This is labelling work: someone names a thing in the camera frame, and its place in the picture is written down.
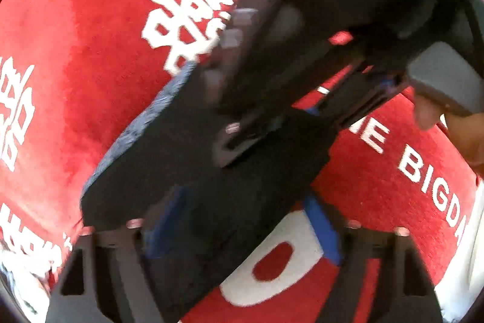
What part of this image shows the black pants grey waistband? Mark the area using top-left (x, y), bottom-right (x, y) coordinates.
top-left (80, 61), bottom-right (336, 322)

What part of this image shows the bare human hand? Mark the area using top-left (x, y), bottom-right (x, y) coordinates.
top-left (414, 91), bottom-right (484, 178)

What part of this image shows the red blanket white lettering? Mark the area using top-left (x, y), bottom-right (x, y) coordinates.
top-left (1, 0), bottom-right (483, 322)

